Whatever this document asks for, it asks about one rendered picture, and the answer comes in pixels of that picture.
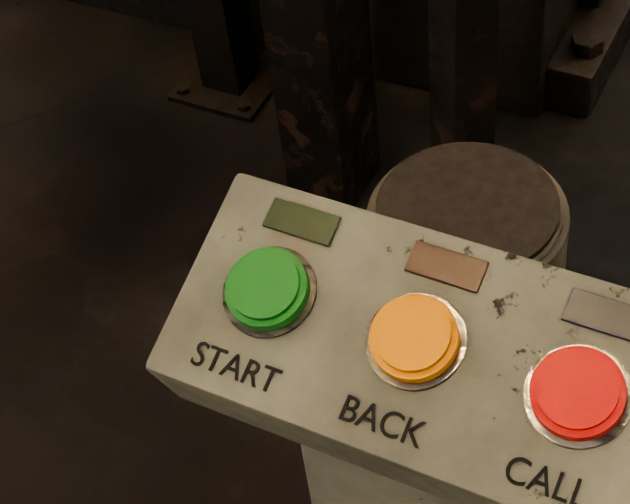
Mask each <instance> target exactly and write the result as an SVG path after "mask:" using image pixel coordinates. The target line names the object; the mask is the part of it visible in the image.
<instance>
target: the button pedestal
mask: <svg viewBox="0 0 630 504"><path fill-rule="evenodd" d="M275 197H277V198H280V199H283V200H287V201H290V202H293V203H297V204H300V205H303V206H306V207H310V208H313V209H316V210H320V211H323V212H326V213H330V214H333V215H336V216H340V217H341V220H340V222H339V225H338V227H337V229H336V231H335V234H334V236H333V238H332V240H331V243H330V245H329V247H327V246H324V245H320V244H317V243H314V242H311V241H308V240H304V239H301V238H298V237H295V236H292V235H289V234H285V233H282V232H279V231H276V230H273V229H269V228H266V227H263V226H262V224H263V222H264V220H265V218H266V215H267V213H268V211H269V209H270V207H271V205H272V202H273V200H274V198H275ZM416 240H419V241H422V242H426V243H429V244H432V245H435V246H439V247H442V248H445V249H449V250H452V251H455V252H459V253H462V254H465V255H468V256H472V257H475V258H478V259H482V260H485V261H488V262H489V266H488V268H487V271H486V273H485V276H484V278H483V281H482V283H481V286H480V288H479V291H478V293H473V292H470V291H467V290H463V289H460V288H457V287H454V286H451V285H448V284H444V283H441V282H438V281H435V280H432V279H428V278H425V277H422V276H419V275H416V274H413V273H409V272H406V271H404V268H405V266H406V264H407V261H408V259H409V256H410V254H411V252H412V249H413V247H414V245H415V242H416ZM263 247H277V248H281V249H284V250H287V251H289V252H290V253H292V254H293V255H295V256H296V257H297V258H298V259H299V261H300V262H301V263H302V265H303V266H304V268H305V270H306V272H307V274H308V277H309V281H310V293H309V298H308V301H307V304H306V306H305V307H304V309H303V311H302V312H301V313H300V315H299V316H298V317H297V318H296V319H295V320H294V321H292V322H291V323H290V324H288V325H286V326H284V327H282V328H279V329H277V330H272V331H257V330H253V329H250V328H248V327H246V326H244V325H243V324H241V323H240V322H239V321H238V320H237V319H236V318H235V317H234V315H233V314H232V313H231V311H230V310H229V308H228V306H227V304H226V300H225V293H224V291H225V283H226V279H227V276H228V274H229V272H230V270H231V268H232V267H233V266H234V264H235V263H236V262H237V261H238V260H239V259H240V258H241V257H243V256H244V255H245V254H247V253H249V252H251V251H253V250H256V249H259V248H263ZM573 287H574V288H578V289H581V290H584V291H588V292H591V293H594V294H597V295H601V296H604V297H607V298H611V299H614V300H617V301H621V302H624V303H627V304H630V288H627V287H623V286H620V285H617V284H613V283H610V282H606V281H603V280H600V279H596V278H593V277H590V276H586V275H583V274H580V273H576V272H573V271H570V270H566V269H563V268H559V267H556V266H553V265H549V264H546V263H543V262H539V261H536V260H533V259H529V258H526V257H522V256H519V255H516V254H512V253H509V252H506V251H502V250H499V249H496V248H492V247H489V246H485V245H482V244H479V243H475V242H472V241H469V240H465V239H462V238H459V237H455V236H452V235H448V234H445V233H442V232H438V231H435V230H432V229H428V228H425V227H422V226H418V225H415V224H412V223H408V222H405V221H401V220H398V219H395V218H391V217H388V216H385V215H381V214H378V213H375V212H371V211H368V210H364V209H361V208H358V207H354V206H351V205H348V204H344V203H341V202H338V201H334V200H331V199H327V198H324V197H321V196H317V195H314V194H311V193H307V192H304V191H301V190H297V189H294V188H290V187H287V186H284V185H280V184H277V183H274V182H270V181H267V180H264V179H260V178H257V177H254V176H250V175H247V174H243V173H242V174H238V175H237V176H236V177H235V178H234V180H233V183H232V185H231V187H230V189H229V191H228V193H227V195H226V197H225V199H224V201H223V203H222V205H221V208H220V210H219V212H218V214H217V216H216V218H215V220H214V222H213V224H212V226H211V228H210V230H209V233H208V235H207V237H206V239H205V241H204V243H203V245H202V247H201V249H200V251H199V253H198V256H197V258H196V260H195V262H194V264H193V266H192V268H191V270H190V272H189V274H188V276H187V278H186V281H185V283H184V285H183V287H182V289H181V291H180V293H179V295H178V297H177V299H176V301H175V303H174V306H173V308H172V310H171V312H170V314H169V316H168V318H167V320H166V322H165V324H164V326H163V328H162V331H161V333H160V335H159V337H158V339H157V341H156V343H155V345H154V347H153V349H152V351H151V353H150V356H149V358H148V360H147V363H146V369H147V370H148V371H149V372H150V373H151V374H152V375H153V376H155V377H156V378H157V379H158V380H160V381H161V382H162V383H163V384H165V385H166V386H167V387H168V388H169V389H171V390H172V391H173V392H174V393H176V394H177V395H178V396H179V397H180V398H183V399H186V400H188V401H191V402H193V403H196V404H198V405H201V406H204V407H206V408H209V409H211V410H214V411H217V412H219V413H222V414H224V415H227V416H229V417H232V418H235V419H237V420H240V421H242V422H245V423H248V424H250V425H253V426H255V427H258V428H260V429H263V430H266V431H268V432H271V433H273V434H276V435H279V436H281V437H284V438H286V439H289V440H291V441H294V442H297V443H299V444H300V445H301V450H302V455H303V461H304V466H305V471H306V477H307V482H308V488H309V493H310V498H311V504H630V342H629V341H626V340H623V339H619V338H616V337H613V336H610V335H607V334H603V333H600V332H597V331H594V330H591V329H588V328H584V327H581V326H578V325H575V324H572V323H568V322H565V321H562V320H561V318H562V315H563V312H564V310H565V307H566V304H567V302H568V299H569V296H570V294H571V291H572V288H573ZM408 294H424V295H428V296H431V297H434V298H436V299H438V300H439V301H441V302H442V303H444V304H445V305H446V306H447V307H448V308H449V310H450V311H451V312H452V314H453V316H454V317H455V320H456V322H457V325H458V328H459V333H460V345H459V350H458V353H457V356H456V358H455V360H454V361H453V363H452V364H451V366H450V367H449V368H448V369H447V370H446V371H445V372H444V373H442V374H441V375H440V376H438V377H436V378H434V379H432V380H429V381H427V382H422V383H405V382H401V381H398V380H395V379H393V378H391V377H390V376H388V375H387V374H386V373H385V372H384V371H383V370H382V369H381V368H380V367H379V366H378V364H377V363H376V361H375V359H374V357H373V355H372V353H371V350H370V346H369V332H370V327H371V324H372V322H373V320H374V318H375V316H376V315H377V313H378V312H379V310H380V309H381V308H382V307H383V306H384V305H386V304H387V303H388V302H390V301H392V300H393V299H395V298H398V297H400V296H403V295H408ZM569 346H586V347H590V348H594V349H596V350H599V351H601V352H603V353H604V354H606V355H607V356H609V357H610V358H611V359H612V360H613V361H614V362H615V363H616V364H617V365H618V367H619V368H620V370H621V372H622V374H623V376H624V379H625V382H626V389H627V401H626V407H625V411H624V413H623V415H622V417H621V419H620V420H619V422H618V423H617V425H616V426H615V427H614V428H613V429H612V430H610V431H609V432H608V433H606V434H605V435H603V436H601V437H599V438H596V439H593V440H589V441H569V440H566V439H562V438H560V437H558V436H555V435H554V434H552V433H551V432H549V431H548V430H547V429H546V428H544V427H543V426H542V424H541V423H540V422H539V421H538V419H537V418H536V416H535V414H534V411H533V409H532V406H531V402H530V397H529V386H530V380H531V377H532V374H533V372H534V370H535V368H536V367H537V366H538V364H539V363H540V362H541V361H542V360H543V359H544V358H545V357H546V356H547V355H549V354H550V353H552V352H554V351H556V350H558V349H561V348H564V347H569Z"/></svg>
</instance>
